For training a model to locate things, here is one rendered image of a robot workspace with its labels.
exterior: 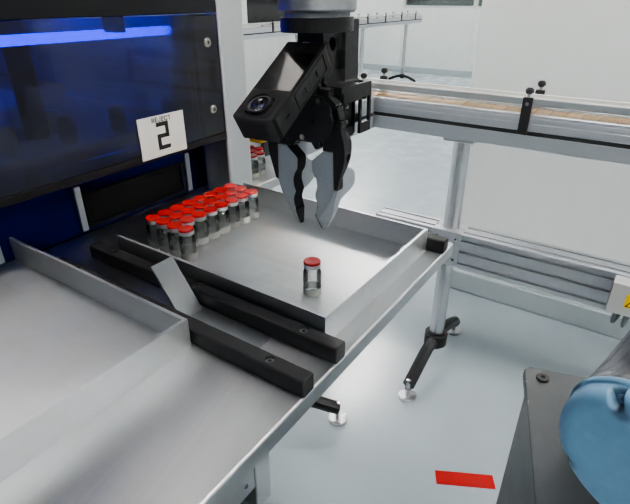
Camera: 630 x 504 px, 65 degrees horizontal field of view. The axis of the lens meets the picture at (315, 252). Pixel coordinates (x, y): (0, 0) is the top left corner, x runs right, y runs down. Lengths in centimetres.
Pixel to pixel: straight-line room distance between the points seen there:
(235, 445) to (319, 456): 114
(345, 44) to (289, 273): 29
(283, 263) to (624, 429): 45
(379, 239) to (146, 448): 44
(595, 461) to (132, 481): 32
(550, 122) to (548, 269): 42
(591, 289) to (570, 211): 61
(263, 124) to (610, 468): 35
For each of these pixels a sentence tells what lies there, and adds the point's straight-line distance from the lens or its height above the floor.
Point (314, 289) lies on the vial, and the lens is 59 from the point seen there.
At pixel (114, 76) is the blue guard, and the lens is 73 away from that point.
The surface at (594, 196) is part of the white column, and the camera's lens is 209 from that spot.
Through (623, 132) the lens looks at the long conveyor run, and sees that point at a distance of 140.
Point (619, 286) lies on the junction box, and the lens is 150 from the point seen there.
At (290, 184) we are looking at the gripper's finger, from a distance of 54.
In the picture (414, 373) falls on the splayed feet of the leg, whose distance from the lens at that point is 173.
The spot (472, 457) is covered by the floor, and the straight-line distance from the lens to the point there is 164.
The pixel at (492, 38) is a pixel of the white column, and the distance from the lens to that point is 206.
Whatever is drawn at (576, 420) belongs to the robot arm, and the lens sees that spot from 37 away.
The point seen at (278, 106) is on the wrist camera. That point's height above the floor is 112.
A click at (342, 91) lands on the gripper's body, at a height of 112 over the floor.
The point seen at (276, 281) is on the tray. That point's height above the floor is 88.
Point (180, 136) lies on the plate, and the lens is 81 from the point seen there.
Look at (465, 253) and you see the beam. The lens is 162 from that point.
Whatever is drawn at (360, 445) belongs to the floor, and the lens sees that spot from 160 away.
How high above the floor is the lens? 120
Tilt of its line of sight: 27 degrees down
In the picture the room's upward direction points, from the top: straight up
